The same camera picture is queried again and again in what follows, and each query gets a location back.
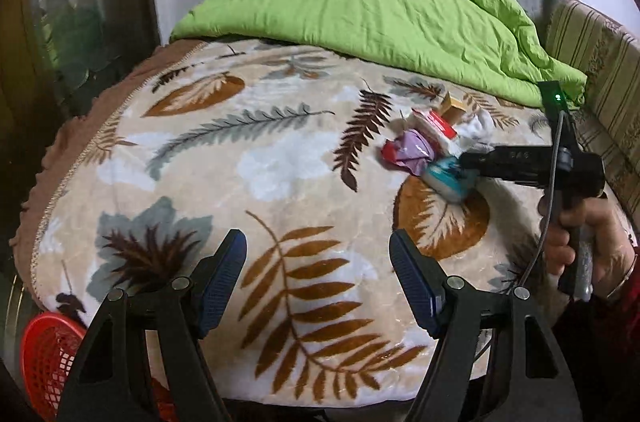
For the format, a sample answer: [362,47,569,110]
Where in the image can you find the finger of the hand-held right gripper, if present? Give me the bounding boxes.
[457,151,496,177]

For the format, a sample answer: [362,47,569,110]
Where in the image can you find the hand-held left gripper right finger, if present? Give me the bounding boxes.
[389,228,583,422]

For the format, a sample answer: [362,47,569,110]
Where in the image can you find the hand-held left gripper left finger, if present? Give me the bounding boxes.
[57,228,248,422]

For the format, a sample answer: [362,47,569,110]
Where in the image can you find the teal cartoon packet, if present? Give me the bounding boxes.
[424,155,477,204]

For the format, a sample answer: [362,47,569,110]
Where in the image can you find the white tissue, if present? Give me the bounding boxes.
[459,109,495,144]

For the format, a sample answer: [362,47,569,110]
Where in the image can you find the red and white box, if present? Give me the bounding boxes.
[411,109,459,153]

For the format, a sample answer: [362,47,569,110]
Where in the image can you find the small gold box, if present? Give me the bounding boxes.
[439,91,467,124]

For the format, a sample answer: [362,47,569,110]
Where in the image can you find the purple wrapper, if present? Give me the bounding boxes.
[382,128,437,176]

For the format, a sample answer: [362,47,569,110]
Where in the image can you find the red plastic mesh basket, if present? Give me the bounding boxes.
[20,313,176,422]

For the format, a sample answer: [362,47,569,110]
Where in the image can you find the person's right forearm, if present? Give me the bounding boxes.
[552,247,640,422]

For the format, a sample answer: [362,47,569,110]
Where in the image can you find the person's right hand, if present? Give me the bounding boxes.
[537,192,638,300]

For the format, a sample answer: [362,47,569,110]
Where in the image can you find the leaf-printed beige blanket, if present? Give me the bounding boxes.
[30,40,636,403]

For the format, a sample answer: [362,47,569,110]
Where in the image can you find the striped beige cushion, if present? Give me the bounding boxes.
[544,0,640,208]

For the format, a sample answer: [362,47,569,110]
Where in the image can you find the green quilt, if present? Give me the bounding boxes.
[170,0,588,109]

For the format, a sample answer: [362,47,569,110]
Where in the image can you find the narrow glass door panel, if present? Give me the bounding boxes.
[0,0,161,118]

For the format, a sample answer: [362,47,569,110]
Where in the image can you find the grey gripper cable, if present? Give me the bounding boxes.
[510,111,568,295]

